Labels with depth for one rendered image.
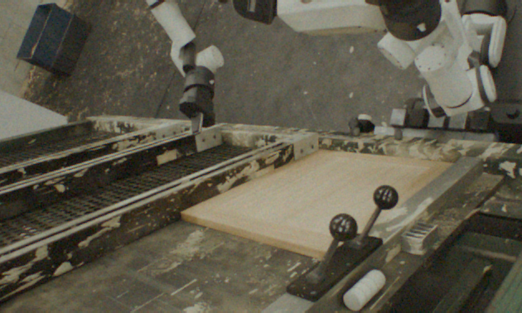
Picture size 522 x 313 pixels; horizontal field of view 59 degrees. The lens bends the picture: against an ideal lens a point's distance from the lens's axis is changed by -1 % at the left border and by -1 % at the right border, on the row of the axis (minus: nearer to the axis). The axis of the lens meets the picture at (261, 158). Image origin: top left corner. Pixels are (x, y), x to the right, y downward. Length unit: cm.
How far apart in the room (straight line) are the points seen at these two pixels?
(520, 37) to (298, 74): 125
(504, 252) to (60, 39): 466
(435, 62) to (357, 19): 25
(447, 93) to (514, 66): 123
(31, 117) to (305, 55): 275
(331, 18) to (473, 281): 63
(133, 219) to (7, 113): 371
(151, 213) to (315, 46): 206
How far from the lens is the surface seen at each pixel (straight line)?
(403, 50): 83
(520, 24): 228
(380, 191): 71
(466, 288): 88
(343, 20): 111
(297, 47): 299
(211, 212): 105
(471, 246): 98
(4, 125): 467
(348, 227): 61
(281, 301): 67
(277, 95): 291
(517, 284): 70
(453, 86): 96
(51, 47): 510
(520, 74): 217
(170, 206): 107
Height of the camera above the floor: 208
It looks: 48 degrees down
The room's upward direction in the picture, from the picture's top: 63 degrees counter-clockwise
